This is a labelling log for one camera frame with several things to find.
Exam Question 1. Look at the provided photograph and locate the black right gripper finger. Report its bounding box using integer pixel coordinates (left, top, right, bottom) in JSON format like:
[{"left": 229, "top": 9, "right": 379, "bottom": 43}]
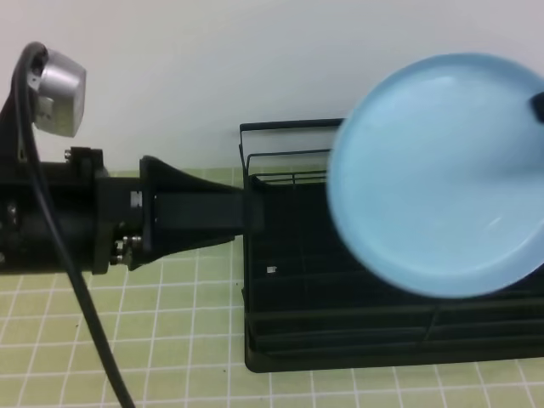
[{"left": 530, "top": 92, "right": 544, "bottom": 123}]

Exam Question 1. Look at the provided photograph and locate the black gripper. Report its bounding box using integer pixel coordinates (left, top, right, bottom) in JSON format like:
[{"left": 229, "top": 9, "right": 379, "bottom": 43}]
[{"left": 63, "top": 148, "right": 264, "bottom": 275}]

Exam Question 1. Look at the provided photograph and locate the light blue round plate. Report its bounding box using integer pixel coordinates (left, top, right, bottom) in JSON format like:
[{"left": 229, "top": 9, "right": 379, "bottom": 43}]
[{"left": 326, "top": 53, "right": 543, "bottom": 298}]

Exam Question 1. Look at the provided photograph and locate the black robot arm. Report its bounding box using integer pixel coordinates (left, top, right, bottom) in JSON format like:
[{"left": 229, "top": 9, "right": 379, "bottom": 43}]
[{"left": 1, "top": 147, "right": 373, "bottom": 276}]

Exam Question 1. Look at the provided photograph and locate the black plastic drip tray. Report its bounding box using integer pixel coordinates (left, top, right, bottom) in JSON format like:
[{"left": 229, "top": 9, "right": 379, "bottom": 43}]
[{"left": 241, "top": 172, "right": 544, "bottom": 375}]

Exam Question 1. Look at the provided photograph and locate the black wire dish rack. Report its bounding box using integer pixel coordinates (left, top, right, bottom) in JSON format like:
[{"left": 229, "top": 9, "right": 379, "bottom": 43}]
[{"left": 238, "top": 118, "right": 544, "bottom": 354}]

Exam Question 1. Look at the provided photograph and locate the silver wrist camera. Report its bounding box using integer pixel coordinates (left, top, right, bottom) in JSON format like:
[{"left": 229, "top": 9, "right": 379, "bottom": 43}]
[{"left": 27, "top": 50, "right": 87, "bottom": 138}]

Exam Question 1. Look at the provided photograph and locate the black cable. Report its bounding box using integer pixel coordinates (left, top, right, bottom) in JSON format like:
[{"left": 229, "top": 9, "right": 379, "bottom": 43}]
[{"left": 11, "top": 41, "right": 138, "bottom": 408}]

